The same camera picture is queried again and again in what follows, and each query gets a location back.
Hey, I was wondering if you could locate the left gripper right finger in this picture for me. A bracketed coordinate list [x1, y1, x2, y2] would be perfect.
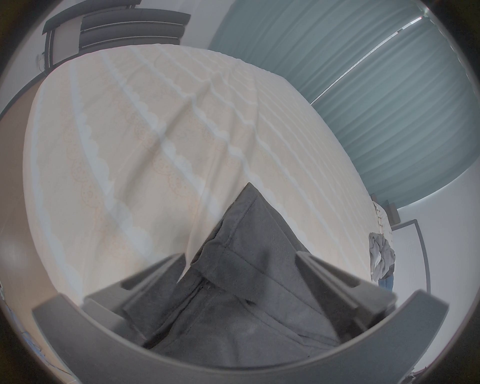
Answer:
[295, 251, 398, 344]

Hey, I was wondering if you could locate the white printed pillow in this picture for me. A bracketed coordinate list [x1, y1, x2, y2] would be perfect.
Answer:
[371, 193, 392, 233]

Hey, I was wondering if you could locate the black T-shirt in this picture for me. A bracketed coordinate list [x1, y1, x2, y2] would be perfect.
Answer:
[122, 182, 361, 370]

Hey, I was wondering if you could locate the grey bedside table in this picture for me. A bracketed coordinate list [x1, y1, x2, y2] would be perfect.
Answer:
[382, 201, 401, 226]

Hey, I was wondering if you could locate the bed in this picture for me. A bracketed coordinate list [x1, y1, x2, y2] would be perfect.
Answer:
[22, 44, 432, 376]

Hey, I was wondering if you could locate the grey garment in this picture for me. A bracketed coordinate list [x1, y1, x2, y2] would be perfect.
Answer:
[369, 232, 396, 282]

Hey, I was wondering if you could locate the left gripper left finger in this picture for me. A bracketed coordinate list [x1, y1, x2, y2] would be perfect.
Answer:
[82, 253, 187, 340]

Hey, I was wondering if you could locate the blue-green curtain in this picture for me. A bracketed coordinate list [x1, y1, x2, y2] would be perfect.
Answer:
[311, 15, 480, 205]
[208, 0, 426, 104]

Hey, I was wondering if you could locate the black chest of drawers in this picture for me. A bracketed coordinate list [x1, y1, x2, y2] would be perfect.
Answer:
[78, 8, 192, 51]

